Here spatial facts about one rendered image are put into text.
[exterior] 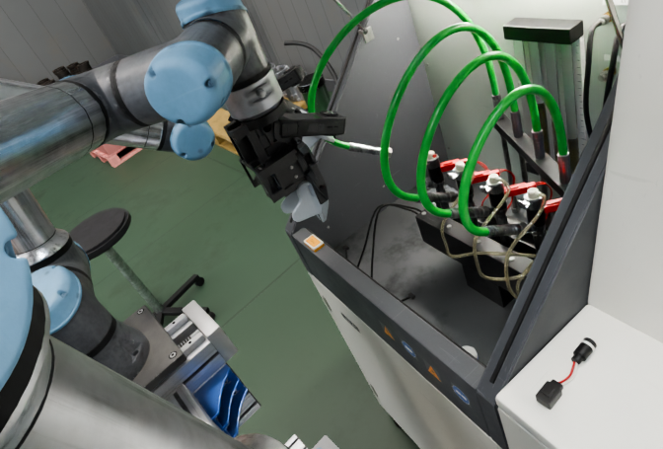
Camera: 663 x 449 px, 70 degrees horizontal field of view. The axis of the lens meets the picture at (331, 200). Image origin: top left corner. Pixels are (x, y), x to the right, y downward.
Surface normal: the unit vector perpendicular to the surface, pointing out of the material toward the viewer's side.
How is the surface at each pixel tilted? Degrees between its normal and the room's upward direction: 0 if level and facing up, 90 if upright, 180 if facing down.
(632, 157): 76
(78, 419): 90
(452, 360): 0
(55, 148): 114
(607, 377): 0
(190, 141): 90
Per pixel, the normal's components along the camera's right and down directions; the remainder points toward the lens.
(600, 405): -0.34, -0.76
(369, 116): 0.53, 0.33
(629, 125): -0.84, 0.36
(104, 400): 0.90, -0.44
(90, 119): 0.96, -0.14
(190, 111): -0.10, 0.60
